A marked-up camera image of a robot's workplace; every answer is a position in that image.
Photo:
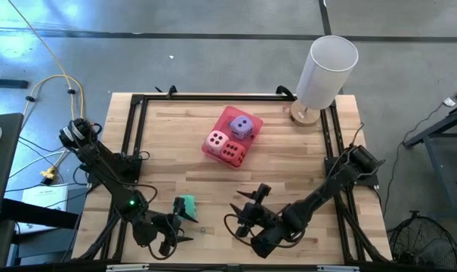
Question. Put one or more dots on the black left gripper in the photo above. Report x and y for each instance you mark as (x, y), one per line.
(152, 226)

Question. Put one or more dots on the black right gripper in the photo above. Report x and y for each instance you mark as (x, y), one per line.
(258, 223)

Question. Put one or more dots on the large teal foam die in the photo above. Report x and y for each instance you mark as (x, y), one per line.
(191, 206)

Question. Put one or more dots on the large red foam die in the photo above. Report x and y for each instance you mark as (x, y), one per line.
(228, 160)

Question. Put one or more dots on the large pink foam die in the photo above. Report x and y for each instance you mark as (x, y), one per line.
(213, 149)

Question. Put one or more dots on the large purple foam die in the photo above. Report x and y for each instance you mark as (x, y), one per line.
(235, 132)

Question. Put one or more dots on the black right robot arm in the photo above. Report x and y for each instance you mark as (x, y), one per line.
(318, 195)

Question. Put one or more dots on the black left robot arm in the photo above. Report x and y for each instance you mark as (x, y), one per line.
(107, 175)

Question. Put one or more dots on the pink translucent plastic bin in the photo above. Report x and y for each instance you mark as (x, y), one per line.
(224, 122)

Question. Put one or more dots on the black table clamp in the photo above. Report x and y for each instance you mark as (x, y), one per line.
(285, 90)
(171, 90)

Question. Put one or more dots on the white shade table lamp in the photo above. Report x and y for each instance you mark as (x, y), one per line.
(326, 68)

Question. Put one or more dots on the black floor fan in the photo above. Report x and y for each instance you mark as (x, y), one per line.
(420, 242)

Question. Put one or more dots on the black side desk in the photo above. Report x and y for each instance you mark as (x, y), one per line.
(1, 170)

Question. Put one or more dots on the dark grey metal stand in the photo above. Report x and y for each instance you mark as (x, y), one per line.
(454, 170)

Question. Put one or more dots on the small white tag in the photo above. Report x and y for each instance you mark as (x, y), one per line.
(449, 101)

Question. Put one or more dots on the black flat bar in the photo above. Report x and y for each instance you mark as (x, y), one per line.
(5, 83)

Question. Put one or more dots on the silver metal bracket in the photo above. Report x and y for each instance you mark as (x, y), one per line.
(128, 267)
(338, 268)

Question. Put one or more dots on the black aluminium table frame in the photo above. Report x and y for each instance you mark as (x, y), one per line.
(213, 97)

